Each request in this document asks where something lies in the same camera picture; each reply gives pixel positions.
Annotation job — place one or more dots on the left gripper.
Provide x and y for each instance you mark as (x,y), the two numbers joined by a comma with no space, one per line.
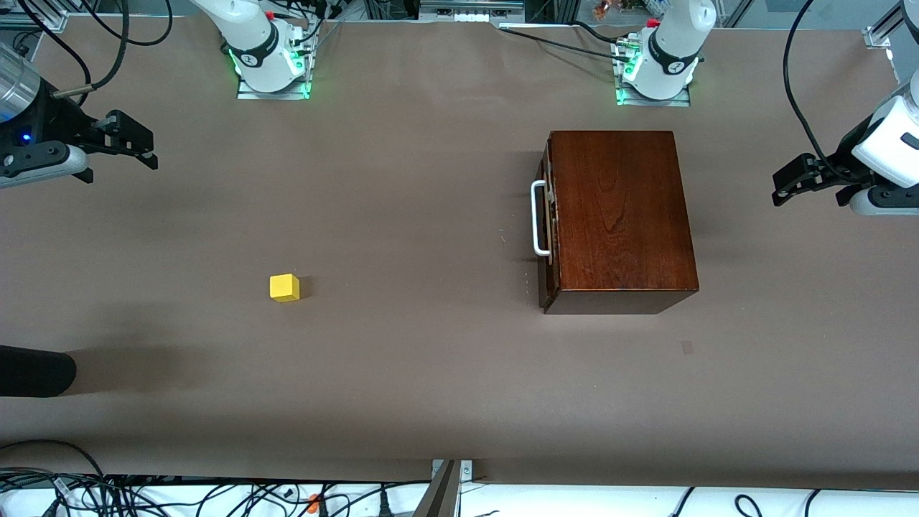
(841,158)

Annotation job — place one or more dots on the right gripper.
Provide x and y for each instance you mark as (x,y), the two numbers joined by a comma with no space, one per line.
(52,118)

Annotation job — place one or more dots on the yellow cube block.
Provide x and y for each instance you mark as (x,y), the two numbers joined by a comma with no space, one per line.
(284,288)

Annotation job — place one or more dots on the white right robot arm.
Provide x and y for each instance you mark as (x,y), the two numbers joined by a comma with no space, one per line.
(258,50)

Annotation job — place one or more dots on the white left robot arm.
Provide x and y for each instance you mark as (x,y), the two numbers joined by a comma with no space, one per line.
(671,57)

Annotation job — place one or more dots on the dark wooden cabinet box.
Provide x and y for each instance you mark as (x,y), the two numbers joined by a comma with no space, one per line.
(621,215)

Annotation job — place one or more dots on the black rounded object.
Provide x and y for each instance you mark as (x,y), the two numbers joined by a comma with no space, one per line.
(36,371)

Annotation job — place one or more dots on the white power strip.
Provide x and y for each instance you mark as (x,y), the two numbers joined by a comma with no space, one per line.
(470,11)

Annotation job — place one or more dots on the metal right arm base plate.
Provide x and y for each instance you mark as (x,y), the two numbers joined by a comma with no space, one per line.
(248,92)

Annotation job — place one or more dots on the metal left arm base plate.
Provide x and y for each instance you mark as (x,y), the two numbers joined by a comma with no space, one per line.
(682,99)

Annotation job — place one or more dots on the aluminium frame profile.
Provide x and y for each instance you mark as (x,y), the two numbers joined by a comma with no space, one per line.
(43,18)
(879,36)

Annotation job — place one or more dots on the aluminium strut bracket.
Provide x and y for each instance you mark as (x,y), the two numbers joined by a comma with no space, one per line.
(438,495)

